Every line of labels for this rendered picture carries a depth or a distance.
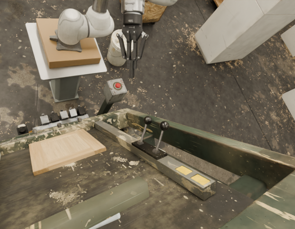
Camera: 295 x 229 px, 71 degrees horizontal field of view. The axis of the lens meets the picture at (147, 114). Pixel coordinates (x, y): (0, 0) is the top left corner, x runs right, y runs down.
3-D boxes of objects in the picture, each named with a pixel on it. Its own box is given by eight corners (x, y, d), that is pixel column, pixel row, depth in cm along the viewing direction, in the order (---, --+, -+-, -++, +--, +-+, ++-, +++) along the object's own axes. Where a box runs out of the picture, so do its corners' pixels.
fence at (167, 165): (102, 126, 138) (101, 120, 137) (216, 192, 59) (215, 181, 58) (95, 127, 136) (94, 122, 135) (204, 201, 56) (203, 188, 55)
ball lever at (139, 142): (140, 145, 91) (149, 116, 91) (145, 147, 88) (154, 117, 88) (133, 143, 89) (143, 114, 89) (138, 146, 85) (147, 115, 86)
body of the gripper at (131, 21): (119, 12, 76) (118, 38, 78) (141, 12, 75) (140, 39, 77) (125, 17, 83) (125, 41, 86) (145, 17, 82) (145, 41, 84)
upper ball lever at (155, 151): (156, 154, 81) (166, 121, 81) (161, 157, 77) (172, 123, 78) (148, 152, 79) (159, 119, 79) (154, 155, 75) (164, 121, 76)
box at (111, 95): (115, 88, 167) (121, 77, 152) (120, 102, 165) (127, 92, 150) (101, 91, 162) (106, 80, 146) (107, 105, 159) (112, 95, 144)
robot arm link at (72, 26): (54, 27, 149) (55, 2, 131) (79, 27, 159) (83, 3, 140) (61, 46, 146) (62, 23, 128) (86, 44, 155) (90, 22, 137)
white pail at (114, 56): (123, 47, 281) (135, 22, 241) (131, 66, 275) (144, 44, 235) (101, 49, 266) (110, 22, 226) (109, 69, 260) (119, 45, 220)
